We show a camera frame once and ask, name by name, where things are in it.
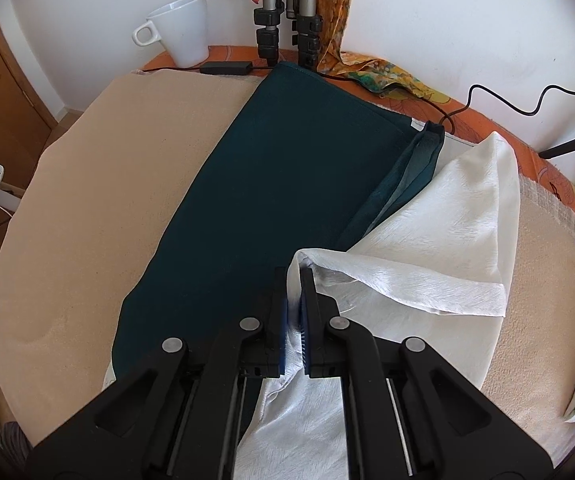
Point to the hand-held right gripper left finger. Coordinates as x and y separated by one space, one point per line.
282 332

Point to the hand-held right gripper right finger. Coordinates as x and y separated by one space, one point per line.
306 332

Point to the dark teal cloth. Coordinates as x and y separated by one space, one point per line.
292 160

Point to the beige blanket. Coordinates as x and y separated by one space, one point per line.
92 210

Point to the black power adapter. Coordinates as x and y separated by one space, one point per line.
226 67

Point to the orange patterned tablecloth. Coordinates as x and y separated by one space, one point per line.
492 125

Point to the silver tripod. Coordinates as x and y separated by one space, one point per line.
267 35

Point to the white mug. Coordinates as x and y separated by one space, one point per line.
183 30

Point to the floral orange scarf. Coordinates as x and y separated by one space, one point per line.
338 10

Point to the black tripod legs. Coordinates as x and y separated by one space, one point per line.
572 146

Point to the wooden door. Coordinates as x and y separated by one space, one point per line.
2 100

